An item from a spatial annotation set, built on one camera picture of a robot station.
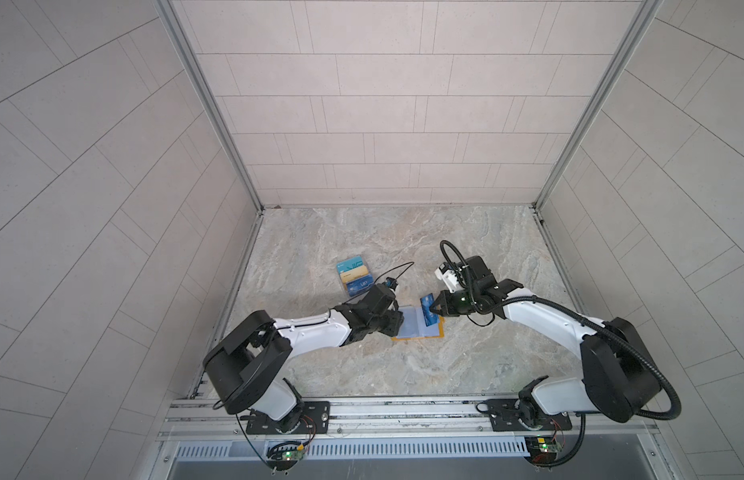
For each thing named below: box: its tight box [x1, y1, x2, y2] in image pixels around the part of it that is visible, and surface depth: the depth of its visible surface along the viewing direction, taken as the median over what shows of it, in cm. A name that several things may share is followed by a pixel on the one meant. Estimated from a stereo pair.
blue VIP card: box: [420, 293, 439, 327], surface depth 84 cm
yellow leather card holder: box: [391, 305, 445, 341], surface depth 87 cm
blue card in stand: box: [346, 274, 374, 297], surface depth 93 cm
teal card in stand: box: [336, 256, 364, 273], surface depth 95 cm
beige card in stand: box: [340, 265, 369, 283], surface depth 94 cm
